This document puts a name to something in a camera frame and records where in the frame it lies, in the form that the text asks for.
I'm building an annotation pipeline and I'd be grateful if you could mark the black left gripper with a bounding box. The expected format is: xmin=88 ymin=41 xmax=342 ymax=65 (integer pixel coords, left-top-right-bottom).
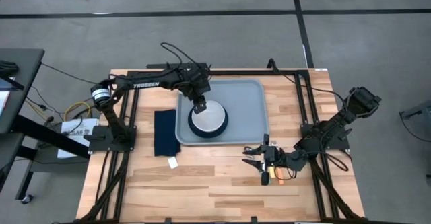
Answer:
xmin=180 ymin=65 xmax=212 ymax=115

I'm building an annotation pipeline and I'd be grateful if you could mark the long black floor cable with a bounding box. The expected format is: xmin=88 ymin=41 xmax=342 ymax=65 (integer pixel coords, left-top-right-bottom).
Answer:
xmin=42 ymin=63 xmax=102 ymax=85

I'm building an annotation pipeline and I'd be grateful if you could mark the grey plastic tray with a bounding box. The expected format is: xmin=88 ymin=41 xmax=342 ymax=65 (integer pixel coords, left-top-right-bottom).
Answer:
xmin=174 ymin=79 xmax=271 ymax=147

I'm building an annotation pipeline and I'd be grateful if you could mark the dark blue cloth napkin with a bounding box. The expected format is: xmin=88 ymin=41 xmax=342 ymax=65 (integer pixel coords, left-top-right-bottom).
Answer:
xmin=154 ymin=108 xmax=182 ymax=170

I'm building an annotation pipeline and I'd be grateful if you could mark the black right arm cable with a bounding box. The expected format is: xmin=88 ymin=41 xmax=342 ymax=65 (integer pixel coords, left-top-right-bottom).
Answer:
xmin=267 ymin=58 xmax=347 ymax=117

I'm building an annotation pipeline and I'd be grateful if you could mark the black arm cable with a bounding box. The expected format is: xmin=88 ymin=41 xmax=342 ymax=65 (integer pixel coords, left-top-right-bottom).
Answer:
xmin=160 ymin=42 xmax=200 ymax=71
xmin=267 ymin=58 xmax=347 ymax=117

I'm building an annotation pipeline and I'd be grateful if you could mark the grey metal stand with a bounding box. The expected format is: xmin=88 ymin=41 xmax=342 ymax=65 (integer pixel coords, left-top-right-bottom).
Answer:
xmin=399 ymin=99 xmax=431 ymax=121

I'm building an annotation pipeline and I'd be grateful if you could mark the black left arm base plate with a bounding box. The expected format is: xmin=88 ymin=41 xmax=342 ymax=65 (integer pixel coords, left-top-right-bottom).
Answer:
xmin=83 ymin=125 xmax=137 ymax=153

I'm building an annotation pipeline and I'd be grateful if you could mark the white bowl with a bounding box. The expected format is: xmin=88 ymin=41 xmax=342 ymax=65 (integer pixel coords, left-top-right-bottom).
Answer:
xmin=191 ymin=100 xmax=226 ymax=133

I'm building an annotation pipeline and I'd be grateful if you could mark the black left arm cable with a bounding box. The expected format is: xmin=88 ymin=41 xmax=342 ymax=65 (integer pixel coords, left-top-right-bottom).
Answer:
xmin=160 ymin=42 xmax=200 ymax=71

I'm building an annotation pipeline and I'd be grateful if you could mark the knife with yellow handle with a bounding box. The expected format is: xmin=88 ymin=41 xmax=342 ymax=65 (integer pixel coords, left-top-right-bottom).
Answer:
xmin=268 ymin=139 xmax=277 ymax=180

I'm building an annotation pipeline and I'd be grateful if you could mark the black side desk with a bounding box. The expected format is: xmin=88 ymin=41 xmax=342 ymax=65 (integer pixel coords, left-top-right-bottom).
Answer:
xmin=0 ymin=48 xmax=91 ymax=204

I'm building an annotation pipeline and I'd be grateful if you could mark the black bundled object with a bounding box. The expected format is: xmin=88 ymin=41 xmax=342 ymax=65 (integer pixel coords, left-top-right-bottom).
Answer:
xmin=0 ymin=59 xmax=20 ymax=77

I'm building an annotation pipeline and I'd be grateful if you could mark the dark green plate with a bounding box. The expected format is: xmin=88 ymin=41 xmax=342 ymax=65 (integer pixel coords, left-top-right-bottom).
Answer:
xmin=187 ymin=99 xmax=230 ymax=139

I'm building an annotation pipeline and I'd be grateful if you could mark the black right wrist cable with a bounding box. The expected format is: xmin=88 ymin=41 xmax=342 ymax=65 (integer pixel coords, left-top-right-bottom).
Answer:
xmin=274 ymin=166 xmax=299 ymax=182

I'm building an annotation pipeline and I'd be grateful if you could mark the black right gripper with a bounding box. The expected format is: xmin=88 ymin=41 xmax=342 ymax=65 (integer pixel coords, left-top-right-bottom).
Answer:
xmin=242 ymin=133 xmax=288 ymax=173

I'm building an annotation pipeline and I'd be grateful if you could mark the black aluminium table frame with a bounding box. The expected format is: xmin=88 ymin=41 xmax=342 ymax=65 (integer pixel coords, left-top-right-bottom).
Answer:
xmin=80 ymin=68 xmax=363 ymax=224

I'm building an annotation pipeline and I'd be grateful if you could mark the white printed paper sheet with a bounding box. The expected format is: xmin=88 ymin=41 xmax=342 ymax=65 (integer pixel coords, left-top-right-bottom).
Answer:
xmin=57 ymin=118 xmax=100 ymax=159

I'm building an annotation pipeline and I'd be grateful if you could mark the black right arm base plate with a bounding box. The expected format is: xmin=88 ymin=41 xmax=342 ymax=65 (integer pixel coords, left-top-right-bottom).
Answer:
xmin=300 ymin=122 xmax=351 ymax=151

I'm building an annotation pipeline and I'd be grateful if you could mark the fork with orange handle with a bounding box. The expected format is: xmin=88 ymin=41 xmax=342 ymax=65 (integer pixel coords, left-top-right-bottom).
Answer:
xmin=271 ymin=140 xmax=285 ymax=186

